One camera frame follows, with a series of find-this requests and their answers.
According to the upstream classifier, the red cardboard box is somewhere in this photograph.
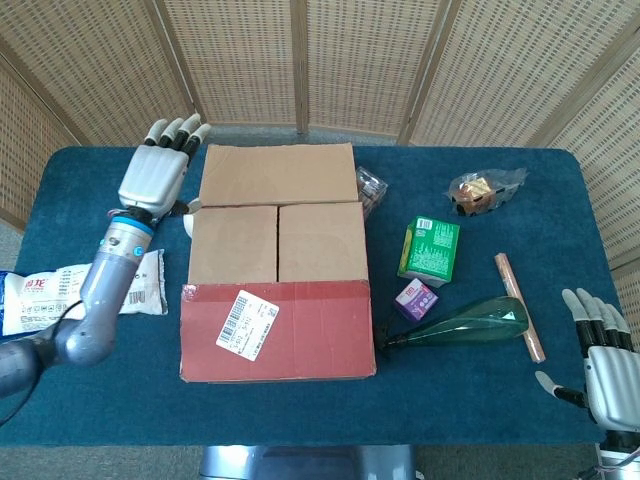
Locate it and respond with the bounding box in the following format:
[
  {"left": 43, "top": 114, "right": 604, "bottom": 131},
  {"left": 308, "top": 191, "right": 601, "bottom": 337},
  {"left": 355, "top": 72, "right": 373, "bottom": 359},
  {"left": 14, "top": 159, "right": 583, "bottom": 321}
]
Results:
[{"left": 178, "top": 143, "right": 377, "bottom": 384}]

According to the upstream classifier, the clear plastic package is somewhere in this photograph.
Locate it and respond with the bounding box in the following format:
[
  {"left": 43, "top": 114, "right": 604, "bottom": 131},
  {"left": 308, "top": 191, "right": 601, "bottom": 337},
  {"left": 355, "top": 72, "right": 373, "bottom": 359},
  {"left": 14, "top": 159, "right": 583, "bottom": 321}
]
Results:
[{"left": 355, "top": 166, "right": 390, "bottom": 220}]

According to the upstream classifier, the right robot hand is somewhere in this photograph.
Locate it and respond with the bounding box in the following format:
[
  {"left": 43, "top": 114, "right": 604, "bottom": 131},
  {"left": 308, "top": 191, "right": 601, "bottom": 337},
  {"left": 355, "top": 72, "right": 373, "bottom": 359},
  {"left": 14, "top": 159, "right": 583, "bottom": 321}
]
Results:
[{"left": 534, "top": 287, "right": 640, "bottom": 431}]

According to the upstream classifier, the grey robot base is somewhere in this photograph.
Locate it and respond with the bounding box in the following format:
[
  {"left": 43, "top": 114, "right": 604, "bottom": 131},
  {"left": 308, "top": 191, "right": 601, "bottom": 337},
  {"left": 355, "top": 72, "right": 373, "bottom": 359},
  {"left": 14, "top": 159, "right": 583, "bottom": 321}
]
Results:
[{"left": 199, "top": 444, "right": 419, "bottom": 480}]

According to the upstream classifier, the white and blue food bag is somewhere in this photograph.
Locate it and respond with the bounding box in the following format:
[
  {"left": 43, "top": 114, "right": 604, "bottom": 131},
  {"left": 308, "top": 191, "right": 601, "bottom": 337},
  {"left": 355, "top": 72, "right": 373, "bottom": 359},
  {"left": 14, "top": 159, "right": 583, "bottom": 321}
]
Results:
[{"left": 0, "top": 248, "right": 169, "bottom": 337}]

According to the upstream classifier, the wooden stick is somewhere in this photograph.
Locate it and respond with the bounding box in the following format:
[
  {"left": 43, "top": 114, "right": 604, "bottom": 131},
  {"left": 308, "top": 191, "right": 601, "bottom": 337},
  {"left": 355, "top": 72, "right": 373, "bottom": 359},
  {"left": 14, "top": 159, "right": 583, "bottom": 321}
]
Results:
[{"left": 494, "top": 253, "right": 547, "bottom": 364}]

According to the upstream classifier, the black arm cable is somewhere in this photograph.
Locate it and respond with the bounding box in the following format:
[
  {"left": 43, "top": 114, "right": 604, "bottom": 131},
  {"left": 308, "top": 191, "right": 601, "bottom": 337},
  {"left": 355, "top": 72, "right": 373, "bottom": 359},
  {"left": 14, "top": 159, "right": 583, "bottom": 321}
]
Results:
[{"left": 0, "top": 299, "right": 84, "bottom": 426}]

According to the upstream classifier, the blue tablecloth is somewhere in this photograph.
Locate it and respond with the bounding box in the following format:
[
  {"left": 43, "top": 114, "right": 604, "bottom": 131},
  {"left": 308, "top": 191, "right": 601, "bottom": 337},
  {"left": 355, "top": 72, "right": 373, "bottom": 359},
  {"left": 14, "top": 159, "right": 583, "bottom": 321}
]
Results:
[{"left": 0, "top": 144, "right": 621, "bottom": 448}]

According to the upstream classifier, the woven folding screen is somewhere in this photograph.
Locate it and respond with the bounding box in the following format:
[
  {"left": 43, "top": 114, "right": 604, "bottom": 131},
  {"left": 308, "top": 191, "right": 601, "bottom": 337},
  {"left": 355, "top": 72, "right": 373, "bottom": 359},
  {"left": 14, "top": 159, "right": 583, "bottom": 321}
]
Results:
[{"left": 0, "top": 0, "right": 640, "bottom": 321}]

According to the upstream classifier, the green tissue box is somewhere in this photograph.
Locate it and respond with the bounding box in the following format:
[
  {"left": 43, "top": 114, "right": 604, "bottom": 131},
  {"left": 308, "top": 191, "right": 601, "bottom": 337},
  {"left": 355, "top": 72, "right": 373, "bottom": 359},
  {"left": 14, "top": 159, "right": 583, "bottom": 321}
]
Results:
[{"left": 397, "top": 215, "right": 461, "bottom": 289}]

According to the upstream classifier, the small purple box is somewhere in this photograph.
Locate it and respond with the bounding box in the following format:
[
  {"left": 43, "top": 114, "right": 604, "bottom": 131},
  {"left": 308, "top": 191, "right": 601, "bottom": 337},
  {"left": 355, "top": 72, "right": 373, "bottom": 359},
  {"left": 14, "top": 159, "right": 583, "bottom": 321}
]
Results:
[{"left": 394, "top": 278, "right": 440, "bottom": 321}]

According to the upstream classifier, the bagged bread in clear plastic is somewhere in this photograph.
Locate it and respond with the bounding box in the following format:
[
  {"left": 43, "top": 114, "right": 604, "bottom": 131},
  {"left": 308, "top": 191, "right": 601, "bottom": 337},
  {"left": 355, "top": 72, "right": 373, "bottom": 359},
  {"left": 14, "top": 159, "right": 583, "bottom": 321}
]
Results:
[{"left": 446, "top": 167, "right": 529, "bottom": 219}]

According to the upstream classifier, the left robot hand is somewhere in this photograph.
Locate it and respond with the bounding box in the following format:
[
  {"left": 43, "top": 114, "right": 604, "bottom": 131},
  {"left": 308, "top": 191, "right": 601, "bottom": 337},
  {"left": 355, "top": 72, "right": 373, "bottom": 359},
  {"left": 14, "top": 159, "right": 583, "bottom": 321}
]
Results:
[{"left": 117, "top": 113, "right": 212, "bottom": 221}]

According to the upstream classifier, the green glass bottle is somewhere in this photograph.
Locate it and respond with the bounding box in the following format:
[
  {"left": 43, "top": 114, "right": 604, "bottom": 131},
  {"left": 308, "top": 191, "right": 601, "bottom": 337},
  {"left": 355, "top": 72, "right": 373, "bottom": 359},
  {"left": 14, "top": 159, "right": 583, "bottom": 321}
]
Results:
[{"left": 375, "top": 295, "right": 530, "bottom": 351}]

